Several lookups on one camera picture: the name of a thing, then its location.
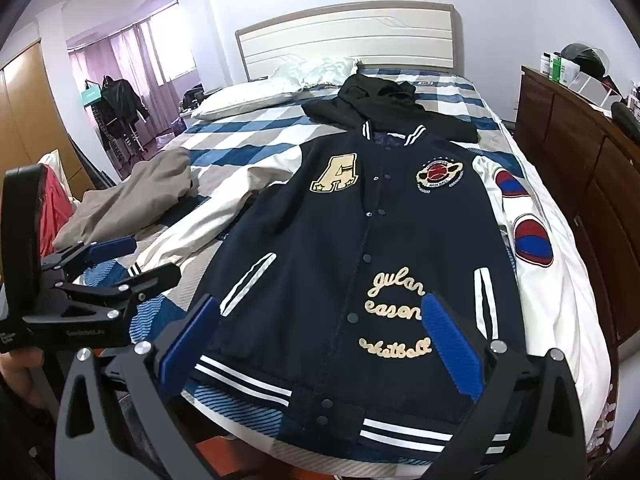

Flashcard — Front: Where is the orange bed frame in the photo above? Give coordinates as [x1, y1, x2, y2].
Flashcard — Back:
[195, 435, 286, 466]

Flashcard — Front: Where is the white floral pillow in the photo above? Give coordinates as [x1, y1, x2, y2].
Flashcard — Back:
[270, 57, 358, 92]

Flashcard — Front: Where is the white silk pillow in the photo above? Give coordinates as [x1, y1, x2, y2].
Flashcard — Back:
[192, 82, 301, 121]

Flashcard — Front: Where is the red quilt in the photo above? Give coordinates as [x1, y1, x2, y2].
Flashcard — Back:
[37, 165, 76, 261]

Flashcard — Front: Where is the white bed headboard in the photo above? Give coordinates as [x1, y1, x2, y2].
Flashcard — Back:
[235, 2, 463, 83]

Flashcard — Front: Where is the wooden wardrobe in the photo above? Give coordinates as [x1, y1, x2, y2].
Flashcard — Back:
[0, 40, 91, 186]

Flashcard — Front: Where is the brown wooden dresser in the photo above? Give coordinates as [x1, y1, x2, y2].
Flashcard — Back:
[515, 65, 640, 361]

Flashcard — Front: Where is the black hoodie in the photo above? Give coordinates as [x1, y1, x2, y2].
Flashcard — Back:
[304, 74, 478, 143]

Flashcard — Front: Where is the navy white varsity jacket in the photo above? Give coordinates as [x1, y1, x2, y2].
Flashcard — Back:
[132, 122, 556, 456]

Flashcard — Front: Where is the person's left forearm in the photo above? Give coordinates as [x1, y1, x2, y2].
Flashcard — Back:
[0, 380, 63, 480]

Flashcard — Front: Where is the black bag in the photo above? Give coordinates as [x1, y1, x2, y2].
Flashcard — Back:
[612, 102, 640, 136]

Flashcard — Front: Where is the grey-beige garment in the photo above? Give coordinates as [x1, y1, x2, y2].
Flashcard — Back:
[52, 149, 198, 251]

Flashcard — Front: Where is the person's left hand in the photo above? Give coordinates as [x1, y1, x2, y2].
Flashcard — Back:
[0, 350, 48, 386]

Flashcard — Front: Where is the black leather jacket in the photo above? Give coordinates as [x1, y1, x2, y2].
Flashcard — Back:
[97, 75, 151, 126]

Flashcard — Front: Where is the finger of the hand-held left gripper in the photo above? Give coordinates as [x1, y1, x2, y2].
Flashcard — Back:
[60, 263, 182, 318]
[42, 236, 138, 281]

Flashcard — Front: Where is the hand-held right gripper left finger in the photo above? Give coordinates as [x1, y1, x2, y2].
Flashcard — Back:
[54, 294, 223, 480]

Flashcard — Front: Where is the white box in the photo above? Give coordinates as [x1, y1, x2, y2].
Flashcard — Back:
[570, 72, 623, 108]

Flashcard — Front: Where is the clothes rack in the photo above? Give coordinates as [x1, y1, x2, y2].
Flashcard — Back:
[85, 76, 151, 166]

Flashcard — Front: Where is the purple curtain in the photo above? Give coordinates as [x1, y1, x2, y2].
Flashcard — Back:
[70, 2, 201, 126]

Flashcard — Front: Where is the bed with checkered sheet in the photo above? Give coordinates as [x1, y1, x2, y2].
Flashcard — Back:
[82, 76, 551, 461]

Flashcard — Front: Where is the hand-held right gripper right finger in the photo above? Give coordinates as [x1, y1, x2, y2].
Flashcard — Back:
[420, 290, 588, 480]

